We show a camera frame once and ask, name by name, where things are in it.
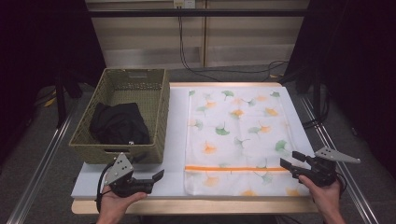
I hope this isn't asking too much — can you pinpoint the white wall socket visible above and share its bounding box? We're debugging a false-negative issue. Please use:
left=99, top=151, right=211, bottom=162
left=173, top=0, right=197, bottom=9

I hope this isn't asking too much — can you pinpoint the green woven basket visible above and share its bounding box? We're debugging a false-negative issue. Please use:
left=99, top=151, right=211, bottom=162
left=68, top=67, right=172, bottom=165

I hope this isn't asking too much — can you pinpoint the hand-held gripper cable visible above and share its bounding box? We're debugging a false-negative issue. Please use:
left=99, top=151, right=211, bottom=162
left=94, top=161, right=117, bottom=213
left=333, top=172, right=348, bottom=194

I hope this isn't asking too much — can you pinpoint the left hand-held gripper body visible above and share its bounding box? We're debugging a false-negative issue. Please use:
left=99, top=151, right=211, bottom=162
left=103, top=151, right=156, bottom=199

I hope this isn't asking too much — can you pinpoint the black metal stand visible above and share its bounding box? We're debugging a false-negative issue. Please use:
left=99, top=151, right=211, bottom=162
left=53, top=70, right=84, bottom=129
left=279, top=65, right=332, bottom=131

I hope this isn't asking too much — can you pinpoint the leaf-print mesh laundry bag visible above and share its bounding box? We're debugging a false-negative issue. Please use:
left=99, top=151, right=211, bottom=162
left=183, top=89, right=313, bottom=198

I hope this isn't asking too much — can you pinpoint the black wall cable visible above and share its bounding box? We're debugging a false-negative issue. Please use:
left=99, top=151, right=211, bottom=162
left=177, top=15, right=272, bottom=83

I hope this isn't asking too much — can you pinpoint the black horizontal bar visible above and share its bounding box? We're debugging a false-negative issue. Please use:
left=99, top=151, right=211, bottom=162
left=88, top=8, right=310, bottom=19

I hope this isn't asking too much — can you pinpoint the left hand-held gripper cable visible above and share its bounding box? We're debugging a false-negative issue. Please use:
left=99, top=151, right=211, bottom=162
left=94, top=161, right=117, bottom=213

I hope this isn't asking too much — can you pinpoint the person's left hand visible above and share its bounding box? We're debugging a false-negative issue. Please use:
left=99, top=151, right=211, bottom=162
left=95, top=185, right=149, bottom=220

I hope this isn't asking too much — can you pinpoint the black garment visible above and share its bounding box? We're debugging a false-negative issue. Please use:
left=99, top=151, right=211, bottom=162
left=89, top=102, right=151, bottom=146

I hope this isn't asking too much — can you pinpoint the black looped floor cable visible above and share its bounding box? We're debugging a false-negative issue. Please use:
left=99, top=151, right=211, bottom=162
left=261, top=60, right=290, bottom=82

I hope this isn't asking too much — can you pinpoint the metal floor rail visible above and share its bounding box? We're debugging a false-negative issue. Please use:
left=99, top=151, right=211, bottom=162
left=299, top=95, right=380, bottom=224
left=6, top=101, right=80, bottom=224

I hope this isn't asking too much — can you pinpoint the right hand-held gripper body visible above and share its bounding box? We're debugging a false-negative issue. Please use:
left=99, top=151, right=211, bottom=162
left=298, top=147, right=362, bottom=188

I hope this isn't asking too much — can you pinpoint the right hand-held gripper cable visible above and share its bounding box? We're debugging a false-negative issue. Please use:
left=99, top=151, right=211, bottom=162
left=333, top=172, right=348, bottom=194

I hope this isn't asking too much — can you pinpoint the person's right hand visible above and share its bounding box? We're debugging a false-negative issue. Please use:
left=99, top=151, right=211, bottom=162
left=298, top=175, right=343, bottom=217

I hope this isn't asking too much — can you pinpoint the white foam board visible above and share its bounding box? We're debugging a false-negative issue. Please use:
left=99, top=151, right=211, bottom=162
left=70, top=86, right=316, bottom=201

